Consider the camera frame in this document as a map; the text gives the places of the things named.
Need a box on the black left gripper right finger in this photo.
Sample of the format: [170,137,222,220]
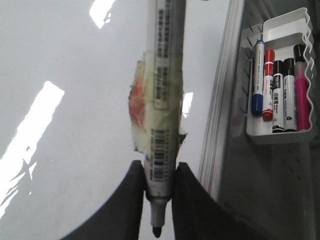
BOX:
[172,162,265,240]

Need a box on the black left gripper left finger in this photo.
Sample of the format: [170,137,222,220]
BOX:
[63,160,145,240]

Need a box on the white black whiteboard marker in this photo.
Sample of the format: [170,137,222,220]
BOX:
[144,0,186,238]

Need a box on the white glossy whiteboard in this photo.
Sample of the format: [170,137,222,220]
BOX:
[0,0,247,240]

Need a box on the white perforated pegboard panel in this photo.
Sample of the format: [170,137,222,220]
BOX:
[217,0,320,240]

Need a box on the black marker with label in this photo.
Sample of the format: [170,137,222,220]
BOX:
[272,60,284,133]

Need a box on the red magnet taped to marker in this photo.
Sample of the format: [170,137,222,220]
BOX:
[128,52,186,160]

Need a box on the blue capped marker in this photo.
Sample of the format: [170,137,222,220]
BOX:
[251,40,265,115]

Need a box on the black capped white marker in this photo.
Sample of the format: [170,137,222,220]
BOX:
[283,58,297,132]

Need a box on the red capped marker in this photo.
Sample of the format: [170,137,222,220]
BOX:
[262,49,275,122]

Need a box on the pink highlighter marker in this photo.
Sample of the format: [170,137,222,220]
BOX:
[293,44,310,131]

